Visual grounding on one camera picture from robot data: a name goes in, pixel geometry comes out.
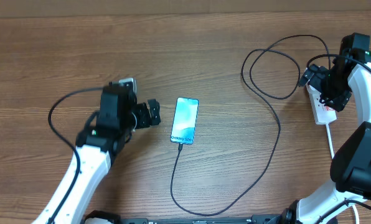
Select blue Galaxy smartphone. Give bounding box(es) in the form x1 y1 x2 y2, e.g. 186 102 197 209
171 98 199 145

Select black USB charging cable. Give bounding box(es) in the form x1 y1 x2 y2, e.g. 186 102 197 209
169 34 332 217

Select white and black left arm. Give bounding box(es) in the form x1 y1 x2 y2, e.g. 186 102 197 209
35 78 161 224

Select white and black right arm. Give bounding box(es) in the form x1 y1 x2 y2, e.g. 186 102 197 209
277 33 371 223

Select white power extension strip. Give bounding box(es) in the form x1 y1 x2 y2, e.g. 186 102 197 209
306 85 337 125

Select white extension strip cord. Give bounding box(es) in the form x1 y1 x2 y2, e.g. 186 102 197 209
324 123 360 224

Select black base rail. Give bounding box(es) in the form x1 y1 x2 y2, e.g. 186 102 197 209
80 210 281 224

